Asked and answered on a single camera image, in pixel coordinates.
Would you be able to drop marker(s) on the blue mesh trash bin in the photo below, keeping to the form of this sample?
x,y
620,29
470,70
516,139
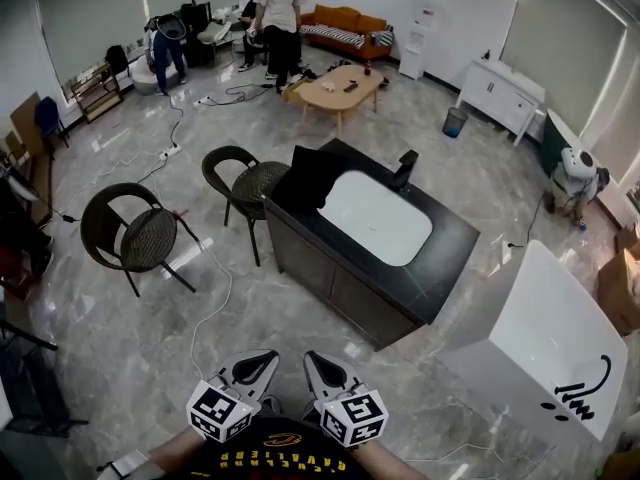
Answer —
x,y
455,123

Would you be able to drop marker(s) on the black remote control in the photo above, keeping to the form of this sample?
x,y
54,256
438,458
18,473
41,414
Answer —
x,y
350,87

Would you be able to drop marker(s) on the red bottle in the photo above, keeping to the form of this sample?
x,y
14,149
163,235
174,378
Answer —
x,y
368,69

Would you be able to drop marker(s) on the black stand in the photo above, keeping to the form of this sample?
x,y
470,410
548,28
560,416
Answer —
x,y
30,373

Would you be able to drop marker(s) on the person's right forearm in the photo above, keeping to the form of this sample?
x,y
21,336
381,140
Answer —
x,y
380,460

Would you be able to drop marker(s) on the blue chair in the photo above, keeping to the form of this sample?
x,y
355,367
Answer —
x,y
47,115

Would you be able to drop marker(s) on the wooden shelf rack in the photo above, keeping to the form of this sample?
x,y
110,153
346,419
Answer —
x,y
97,93

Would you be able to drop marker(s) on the dark wicker chair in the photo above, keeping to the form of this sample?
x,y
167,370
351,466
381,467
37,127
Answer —
x,y
257,183
147,240

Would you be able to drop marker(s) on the small pink item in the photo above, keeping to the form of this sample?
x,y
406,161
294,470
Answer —
x,y
328,86

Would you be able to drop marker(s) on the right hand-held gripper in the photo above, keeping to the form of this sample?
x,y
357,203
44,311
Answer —
x,y
355,415

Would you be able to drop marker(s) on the brown cardboard box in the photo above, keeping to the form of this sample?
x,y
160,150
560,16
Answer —
x,y
620,288

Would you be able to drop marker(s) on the orange sofa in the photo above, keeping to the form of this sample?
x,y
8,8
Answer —
x,y
350,20

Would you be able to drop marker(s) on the white power strip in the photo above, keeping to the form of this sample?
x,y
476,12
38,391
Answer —
x,y
170,152
203,101

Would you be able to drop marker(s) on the round white tub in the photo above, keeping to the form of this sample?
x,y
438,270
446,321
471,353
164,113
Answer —
x,y
145,80

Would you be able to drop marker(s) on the striped blanket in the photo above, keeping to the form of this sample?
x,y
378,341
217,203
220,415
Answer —
x,y
332,35

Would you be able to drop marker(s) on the black faucet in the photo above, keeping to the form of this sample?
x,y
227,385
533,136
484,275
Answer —
x,y
404,168

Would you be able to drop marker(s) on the white sink basin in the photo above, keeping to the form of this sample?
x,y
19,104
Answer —
x,y
375,218

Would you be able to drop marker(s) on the person's left forearm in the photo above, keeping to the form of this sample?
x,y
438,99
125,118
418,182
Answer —
x,y
175,448

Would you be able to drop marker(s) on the oval wooden coffee table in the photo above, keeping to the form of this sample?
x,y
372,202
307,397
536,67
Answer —
x,y
340,93

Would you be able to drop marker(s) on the dark vanity cabinet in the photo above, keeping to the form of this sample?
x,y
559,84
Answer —
x,y
350,288

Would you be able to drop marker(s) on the striped cushion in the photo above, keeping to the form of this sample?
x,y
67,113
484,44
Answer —
x,y
384,38

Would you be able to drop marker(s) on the white standing appliance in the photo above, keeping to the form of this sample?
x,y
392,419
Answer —
x,y
417,43

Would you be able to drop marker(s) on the person's black printed shirt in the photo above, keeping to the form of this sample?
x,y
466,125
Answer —
x,y
280,450

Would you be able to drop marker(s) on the white cabinet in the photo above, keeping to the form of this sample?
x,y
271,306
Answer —
x,y
500,93

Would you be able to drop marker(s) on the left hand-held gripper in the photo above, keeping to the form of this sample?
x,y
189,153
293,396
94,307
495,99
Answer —
x,y
220,410

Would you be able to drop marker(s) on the black bathtub tap fixture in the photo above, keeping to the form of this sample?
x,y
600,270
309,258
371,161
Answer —
x,y
580,393

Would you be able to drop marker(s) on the brown cardboard sheet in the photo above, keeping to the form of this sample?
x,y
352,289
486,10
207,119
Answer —
x,y
30,128

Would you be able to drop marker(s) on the black salon wash chair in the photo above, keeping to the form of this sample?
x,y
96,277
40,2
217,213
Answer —
x,y
200,33

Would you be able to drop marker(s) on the white bathtub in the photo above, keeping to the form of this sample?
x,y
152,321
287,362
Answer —
x,y
540,318

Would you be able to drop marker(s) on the person's grey shoe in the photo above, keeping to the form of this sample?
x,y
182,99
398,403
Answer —
x,y
271,405

